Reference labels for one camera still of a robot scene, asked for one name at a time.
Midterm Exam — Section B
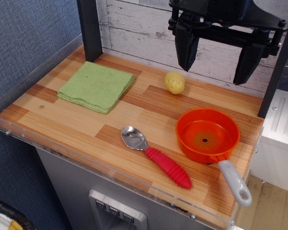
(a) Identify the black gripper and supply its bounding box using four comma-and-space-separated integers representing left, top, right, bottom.
169, 0, 288, 85

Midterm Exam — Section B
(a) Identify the orange pan with grey handle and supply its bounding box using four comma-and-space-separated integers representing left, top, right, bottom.
175, 108, 252, 207

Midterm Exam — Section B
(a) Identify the green folded cloth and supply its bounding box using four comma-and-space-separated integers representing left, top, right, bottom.
58, 61, 134, 114

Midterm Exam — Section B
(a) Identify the yellow toy potato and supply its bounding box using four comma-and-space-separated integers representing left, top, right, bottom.
164, 71, 185, 95

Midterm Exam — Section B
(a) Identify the white side unit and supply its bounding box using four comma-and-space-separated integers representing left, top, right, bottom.
250, 90, 288, 190

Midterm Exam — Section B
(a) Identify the clear acrylic table guard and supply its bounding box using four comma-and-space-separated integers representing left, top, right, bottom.
0, 45, 263, 230

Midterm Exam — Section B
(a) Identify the silver dispenser button panel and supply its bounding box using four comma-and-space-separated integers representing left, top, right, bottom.
89, 189, 148, 230

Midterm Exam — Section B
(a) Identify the grey cabinet under table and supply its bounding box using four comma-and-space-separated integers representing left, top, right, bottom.
37, 149, 209, 230

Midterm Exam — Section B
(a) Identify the black and yellow object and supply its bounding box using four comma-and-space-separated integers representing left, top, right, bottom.
0, 201, 35, 230

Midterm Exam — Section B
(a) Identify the dark right upright post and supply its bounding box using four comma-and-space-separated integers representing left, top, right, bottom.
257, 33, 288, 118

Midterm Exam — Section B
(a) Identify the dark upright post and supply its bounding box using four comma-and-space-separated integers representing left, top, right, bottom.
257, 33, 288, 118
77, 0, 103, 62

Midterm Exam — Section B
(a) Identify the spoon with red handle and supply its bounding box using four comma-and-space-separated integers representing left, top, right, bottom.
121, 126, 192, 189

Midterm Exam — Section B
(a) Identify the dark left upright post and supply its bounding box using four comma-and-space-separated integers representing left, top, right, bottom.
77, 0, 103, 62

